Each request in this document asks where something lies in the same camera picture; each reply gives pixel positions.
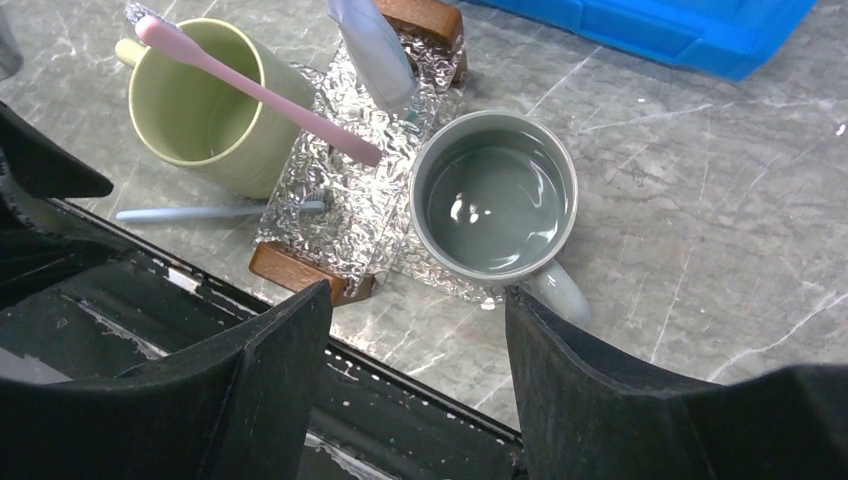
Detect light blue toothbrush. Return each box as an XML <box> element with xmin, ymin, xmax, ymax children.
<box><xmin>115</xmin><ymin>190</ymin><xmax>330</xmax><ymax>224</ymax></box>

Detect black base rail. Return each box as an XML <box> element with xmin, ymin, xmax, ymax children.
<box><xmin>1</xmin><ymin>201</ymin><xmax>527</xmax><ymax>479</ymax></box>

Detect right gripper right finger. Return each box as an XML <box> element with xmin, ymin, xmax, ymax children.
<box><xmin>505</xmin><ymin>287</ymin><xmax>847</xmax><ymax>479</ymax></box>

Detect clear textured oval tray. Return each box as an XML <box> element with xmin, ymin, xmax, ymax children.
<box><xmin>258</xmin><ymin>63</ymin><xmax>499</xmax><ymax>304</ymax></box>

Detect blue three-compartment bin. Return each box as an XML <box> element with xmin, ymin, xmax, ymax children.
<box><xmin>481</xmin><ymin>0</ymin><xmax>816</xmax><ymax>82</ymax></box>

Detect grey ceramic mug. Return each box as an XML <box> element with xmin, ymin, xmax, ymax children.
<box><xmin>409</xmin><ymin>110</ymin><xmax>591</xmax><ymax>325</ymax></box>

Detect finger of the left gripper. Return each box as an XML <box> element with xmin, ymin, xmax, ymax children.
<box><xmin>1</xmin><ymin>103</ymin><xmax>113</xmax><ymax>219</ymax></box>

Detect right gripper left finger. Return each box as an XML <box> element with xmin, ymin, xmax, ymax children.
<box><xmin>1</xmin><ymin>281</ymin><xmax>333</xmax><ymax>479</ymax></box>

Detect white toothpaste tube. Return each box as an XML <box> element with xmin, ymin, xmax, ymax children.
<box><xmin>327</xmin><ymin>0</ymin><xmax>418</xmax><ymax>112</ymax></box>

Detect green ceramic mug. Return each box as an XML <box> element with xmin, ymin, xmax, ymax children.
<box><xmin>115</xmin><ymin>18</ymin><xmax>315</xmax><ymax>199</ymax></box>

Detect clear holder with wooden ends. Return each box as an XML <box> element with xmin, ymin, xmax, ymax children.
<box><xmin>249</xmin><ymin>1</ymin><xmax>467</xmax><ymax>305</ymax></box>

